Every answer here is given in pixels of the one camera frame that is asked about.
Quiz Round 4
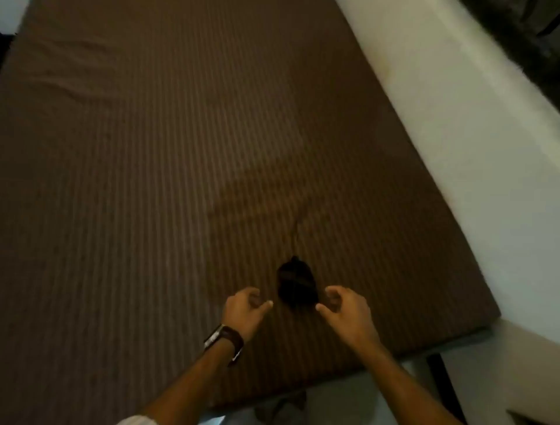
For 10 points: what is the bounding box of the person's right hand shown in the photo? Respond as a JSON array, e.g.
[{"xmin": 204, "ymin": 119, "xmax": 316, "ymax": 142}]
[{"xmin": 314, "ymin": 285, "xmax": 382, "ymax": 351}]

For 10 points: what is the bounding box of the person's left hand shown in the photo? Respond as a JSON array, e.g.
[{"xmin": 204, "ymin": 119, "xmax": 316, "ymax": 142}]
[{"xmin": 220, "ymin": 287, "xmax": 274, "ymax": 345}]

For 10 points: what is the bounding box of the person's left forearm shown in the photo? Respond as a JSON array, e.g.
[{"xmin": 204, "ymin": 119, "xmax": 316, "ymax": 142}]
[{"xmin": 139, "ymin": 337, "xmax": 235, "ymax": 425}]

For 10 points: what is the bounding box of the person's right forearm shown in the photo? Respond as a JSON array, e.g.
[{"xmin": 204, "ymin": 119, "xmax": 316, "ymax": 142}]
[{"xmin": 355, "ymin": 340, "xmax": 464, "ymax": 425}]

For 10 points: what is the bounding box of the black metal leg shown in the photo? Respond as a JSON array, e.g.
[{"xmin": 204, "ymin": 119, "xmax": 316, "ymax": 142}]
[{"xmin": 425, "ymin": 352, "xmax": 468, "ymax": 425}]

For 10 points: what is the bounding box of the brown striped bed mattress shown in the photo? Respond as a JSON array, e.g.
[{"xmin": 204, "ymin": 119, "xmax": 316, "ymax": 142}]
[{"xmin": 0, "ymin": 0, "xmax": 502, "ymax": 425}]

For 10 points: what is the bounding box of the brown strap wristwatch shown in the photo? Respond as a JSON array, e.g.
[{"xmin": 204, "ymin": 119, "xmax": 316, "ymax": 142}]
[{"xmin": 203, "ymin": 323, "xmax": 245, "ymax": 367}]

